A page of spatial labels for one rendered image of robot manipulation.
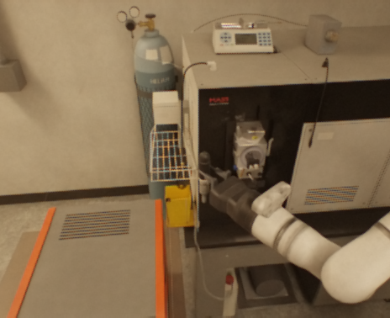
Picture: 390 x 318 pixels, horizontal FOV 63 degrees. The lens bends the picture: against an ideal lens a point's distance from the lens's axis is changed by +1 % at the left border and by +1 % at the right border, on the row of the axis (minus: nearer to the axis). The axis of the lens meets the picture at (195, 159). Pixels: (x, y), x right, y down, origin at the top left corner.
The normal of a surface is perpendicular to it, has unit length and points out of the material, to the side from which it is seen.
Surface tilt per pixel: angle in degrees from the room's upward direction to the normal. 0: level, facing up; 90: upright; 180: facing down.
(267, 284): 90
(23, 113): 90
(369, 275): 37
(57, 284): 0
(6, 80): 90
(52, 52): 90
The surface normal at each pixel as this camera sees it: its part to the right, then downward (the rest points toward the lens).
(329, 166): 0.11, 0.58
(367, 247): -0.45, -0.53
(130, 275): 0.00, -0.82
